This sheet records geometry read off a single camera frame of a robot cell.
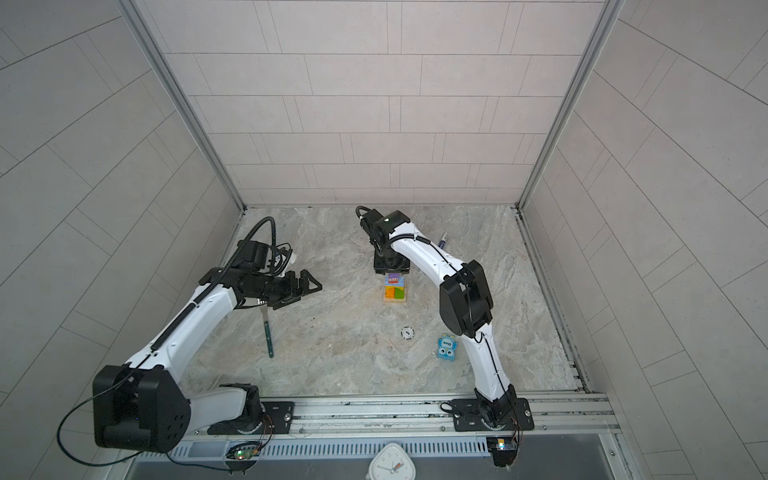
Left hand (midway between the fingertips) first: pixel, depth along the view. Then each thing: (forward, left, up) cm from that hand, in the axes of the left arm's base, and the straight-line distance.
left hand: (318, 286), depth 79 cm
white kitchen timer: (-37, -21, -10) cm, 44 cm away
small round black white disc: (-8, -24, -13) cm, 29 cm away
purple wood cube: (+5, -20, -5) cm, 21 cm away
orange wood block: (+4, -19, -12) cm, 23 cm away
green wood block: (+4, -22, -12) cm, 25 cm away
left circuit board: (-36, +12, -10) cm, 39 cm away
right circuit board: (-34, -46, -13) cm, 59 cm away
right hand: (+8, -18, -6) cm, 21 cm away
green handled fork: (-1, +19, -14) cm, 23 cm away
